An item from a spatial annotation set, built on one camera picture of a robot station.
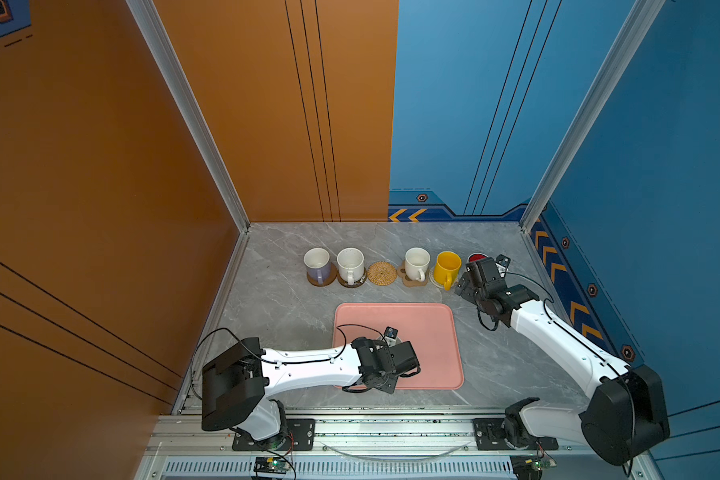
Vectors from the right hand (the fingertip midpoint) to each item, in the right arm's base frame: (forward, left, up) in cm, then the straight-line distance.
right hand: (471, 290), depth 86 cm
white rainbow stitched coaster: (+12, +8, -11) cm, 19 cm away
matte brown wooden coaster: (+9, +45, -7) cm, 46 cm away
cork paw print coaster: (+15, +19, -10) cm, 26 cm away
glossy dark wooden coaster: (+9, +35, -10) cm, 37 cm away
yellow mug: (+11, +5, -4) cm, 12 cm away
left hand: (-21, +25, -9) cm, 34 cm away
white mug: (+16, +36, -7) cm, 40 cm away
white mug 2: (+15, +14, -5) cm, 21 cm away
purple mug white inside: (+18, +48, -8) cm, 52 cm away
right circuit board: (-40, -8, -14) cm, 44 cm away
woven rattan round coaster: (+15, +25, -12) cm, 32 cm away
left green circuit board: (-40, +53, -14) cm, 68 cm away
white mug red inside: (+17, -7, -5) cm, 18 cm away
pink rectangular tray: (-5, +11, -13) cm, 17 cm away
